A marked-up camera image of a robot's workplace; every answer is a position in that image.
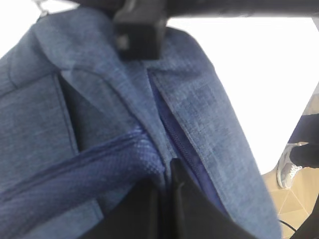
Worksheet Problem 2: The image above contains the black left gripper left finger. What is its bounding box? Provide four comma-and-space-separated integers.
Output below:
84, 179, 161, 239

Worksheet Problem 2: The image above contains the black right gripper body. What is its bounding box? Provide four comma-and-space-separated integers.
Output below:
113, 0, 167, 60

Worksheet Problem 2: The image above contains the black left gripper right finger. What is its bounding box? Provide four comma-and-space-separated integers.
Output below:
161, 159, 256, 239

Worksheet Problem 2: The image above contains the dark navy lunch bag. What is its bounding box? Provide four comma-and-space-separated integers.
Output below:
0, 7, 282, 239

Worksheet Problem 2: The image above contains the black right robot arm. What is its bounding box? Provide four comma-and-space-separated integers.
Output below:
77, 0, 319, 60

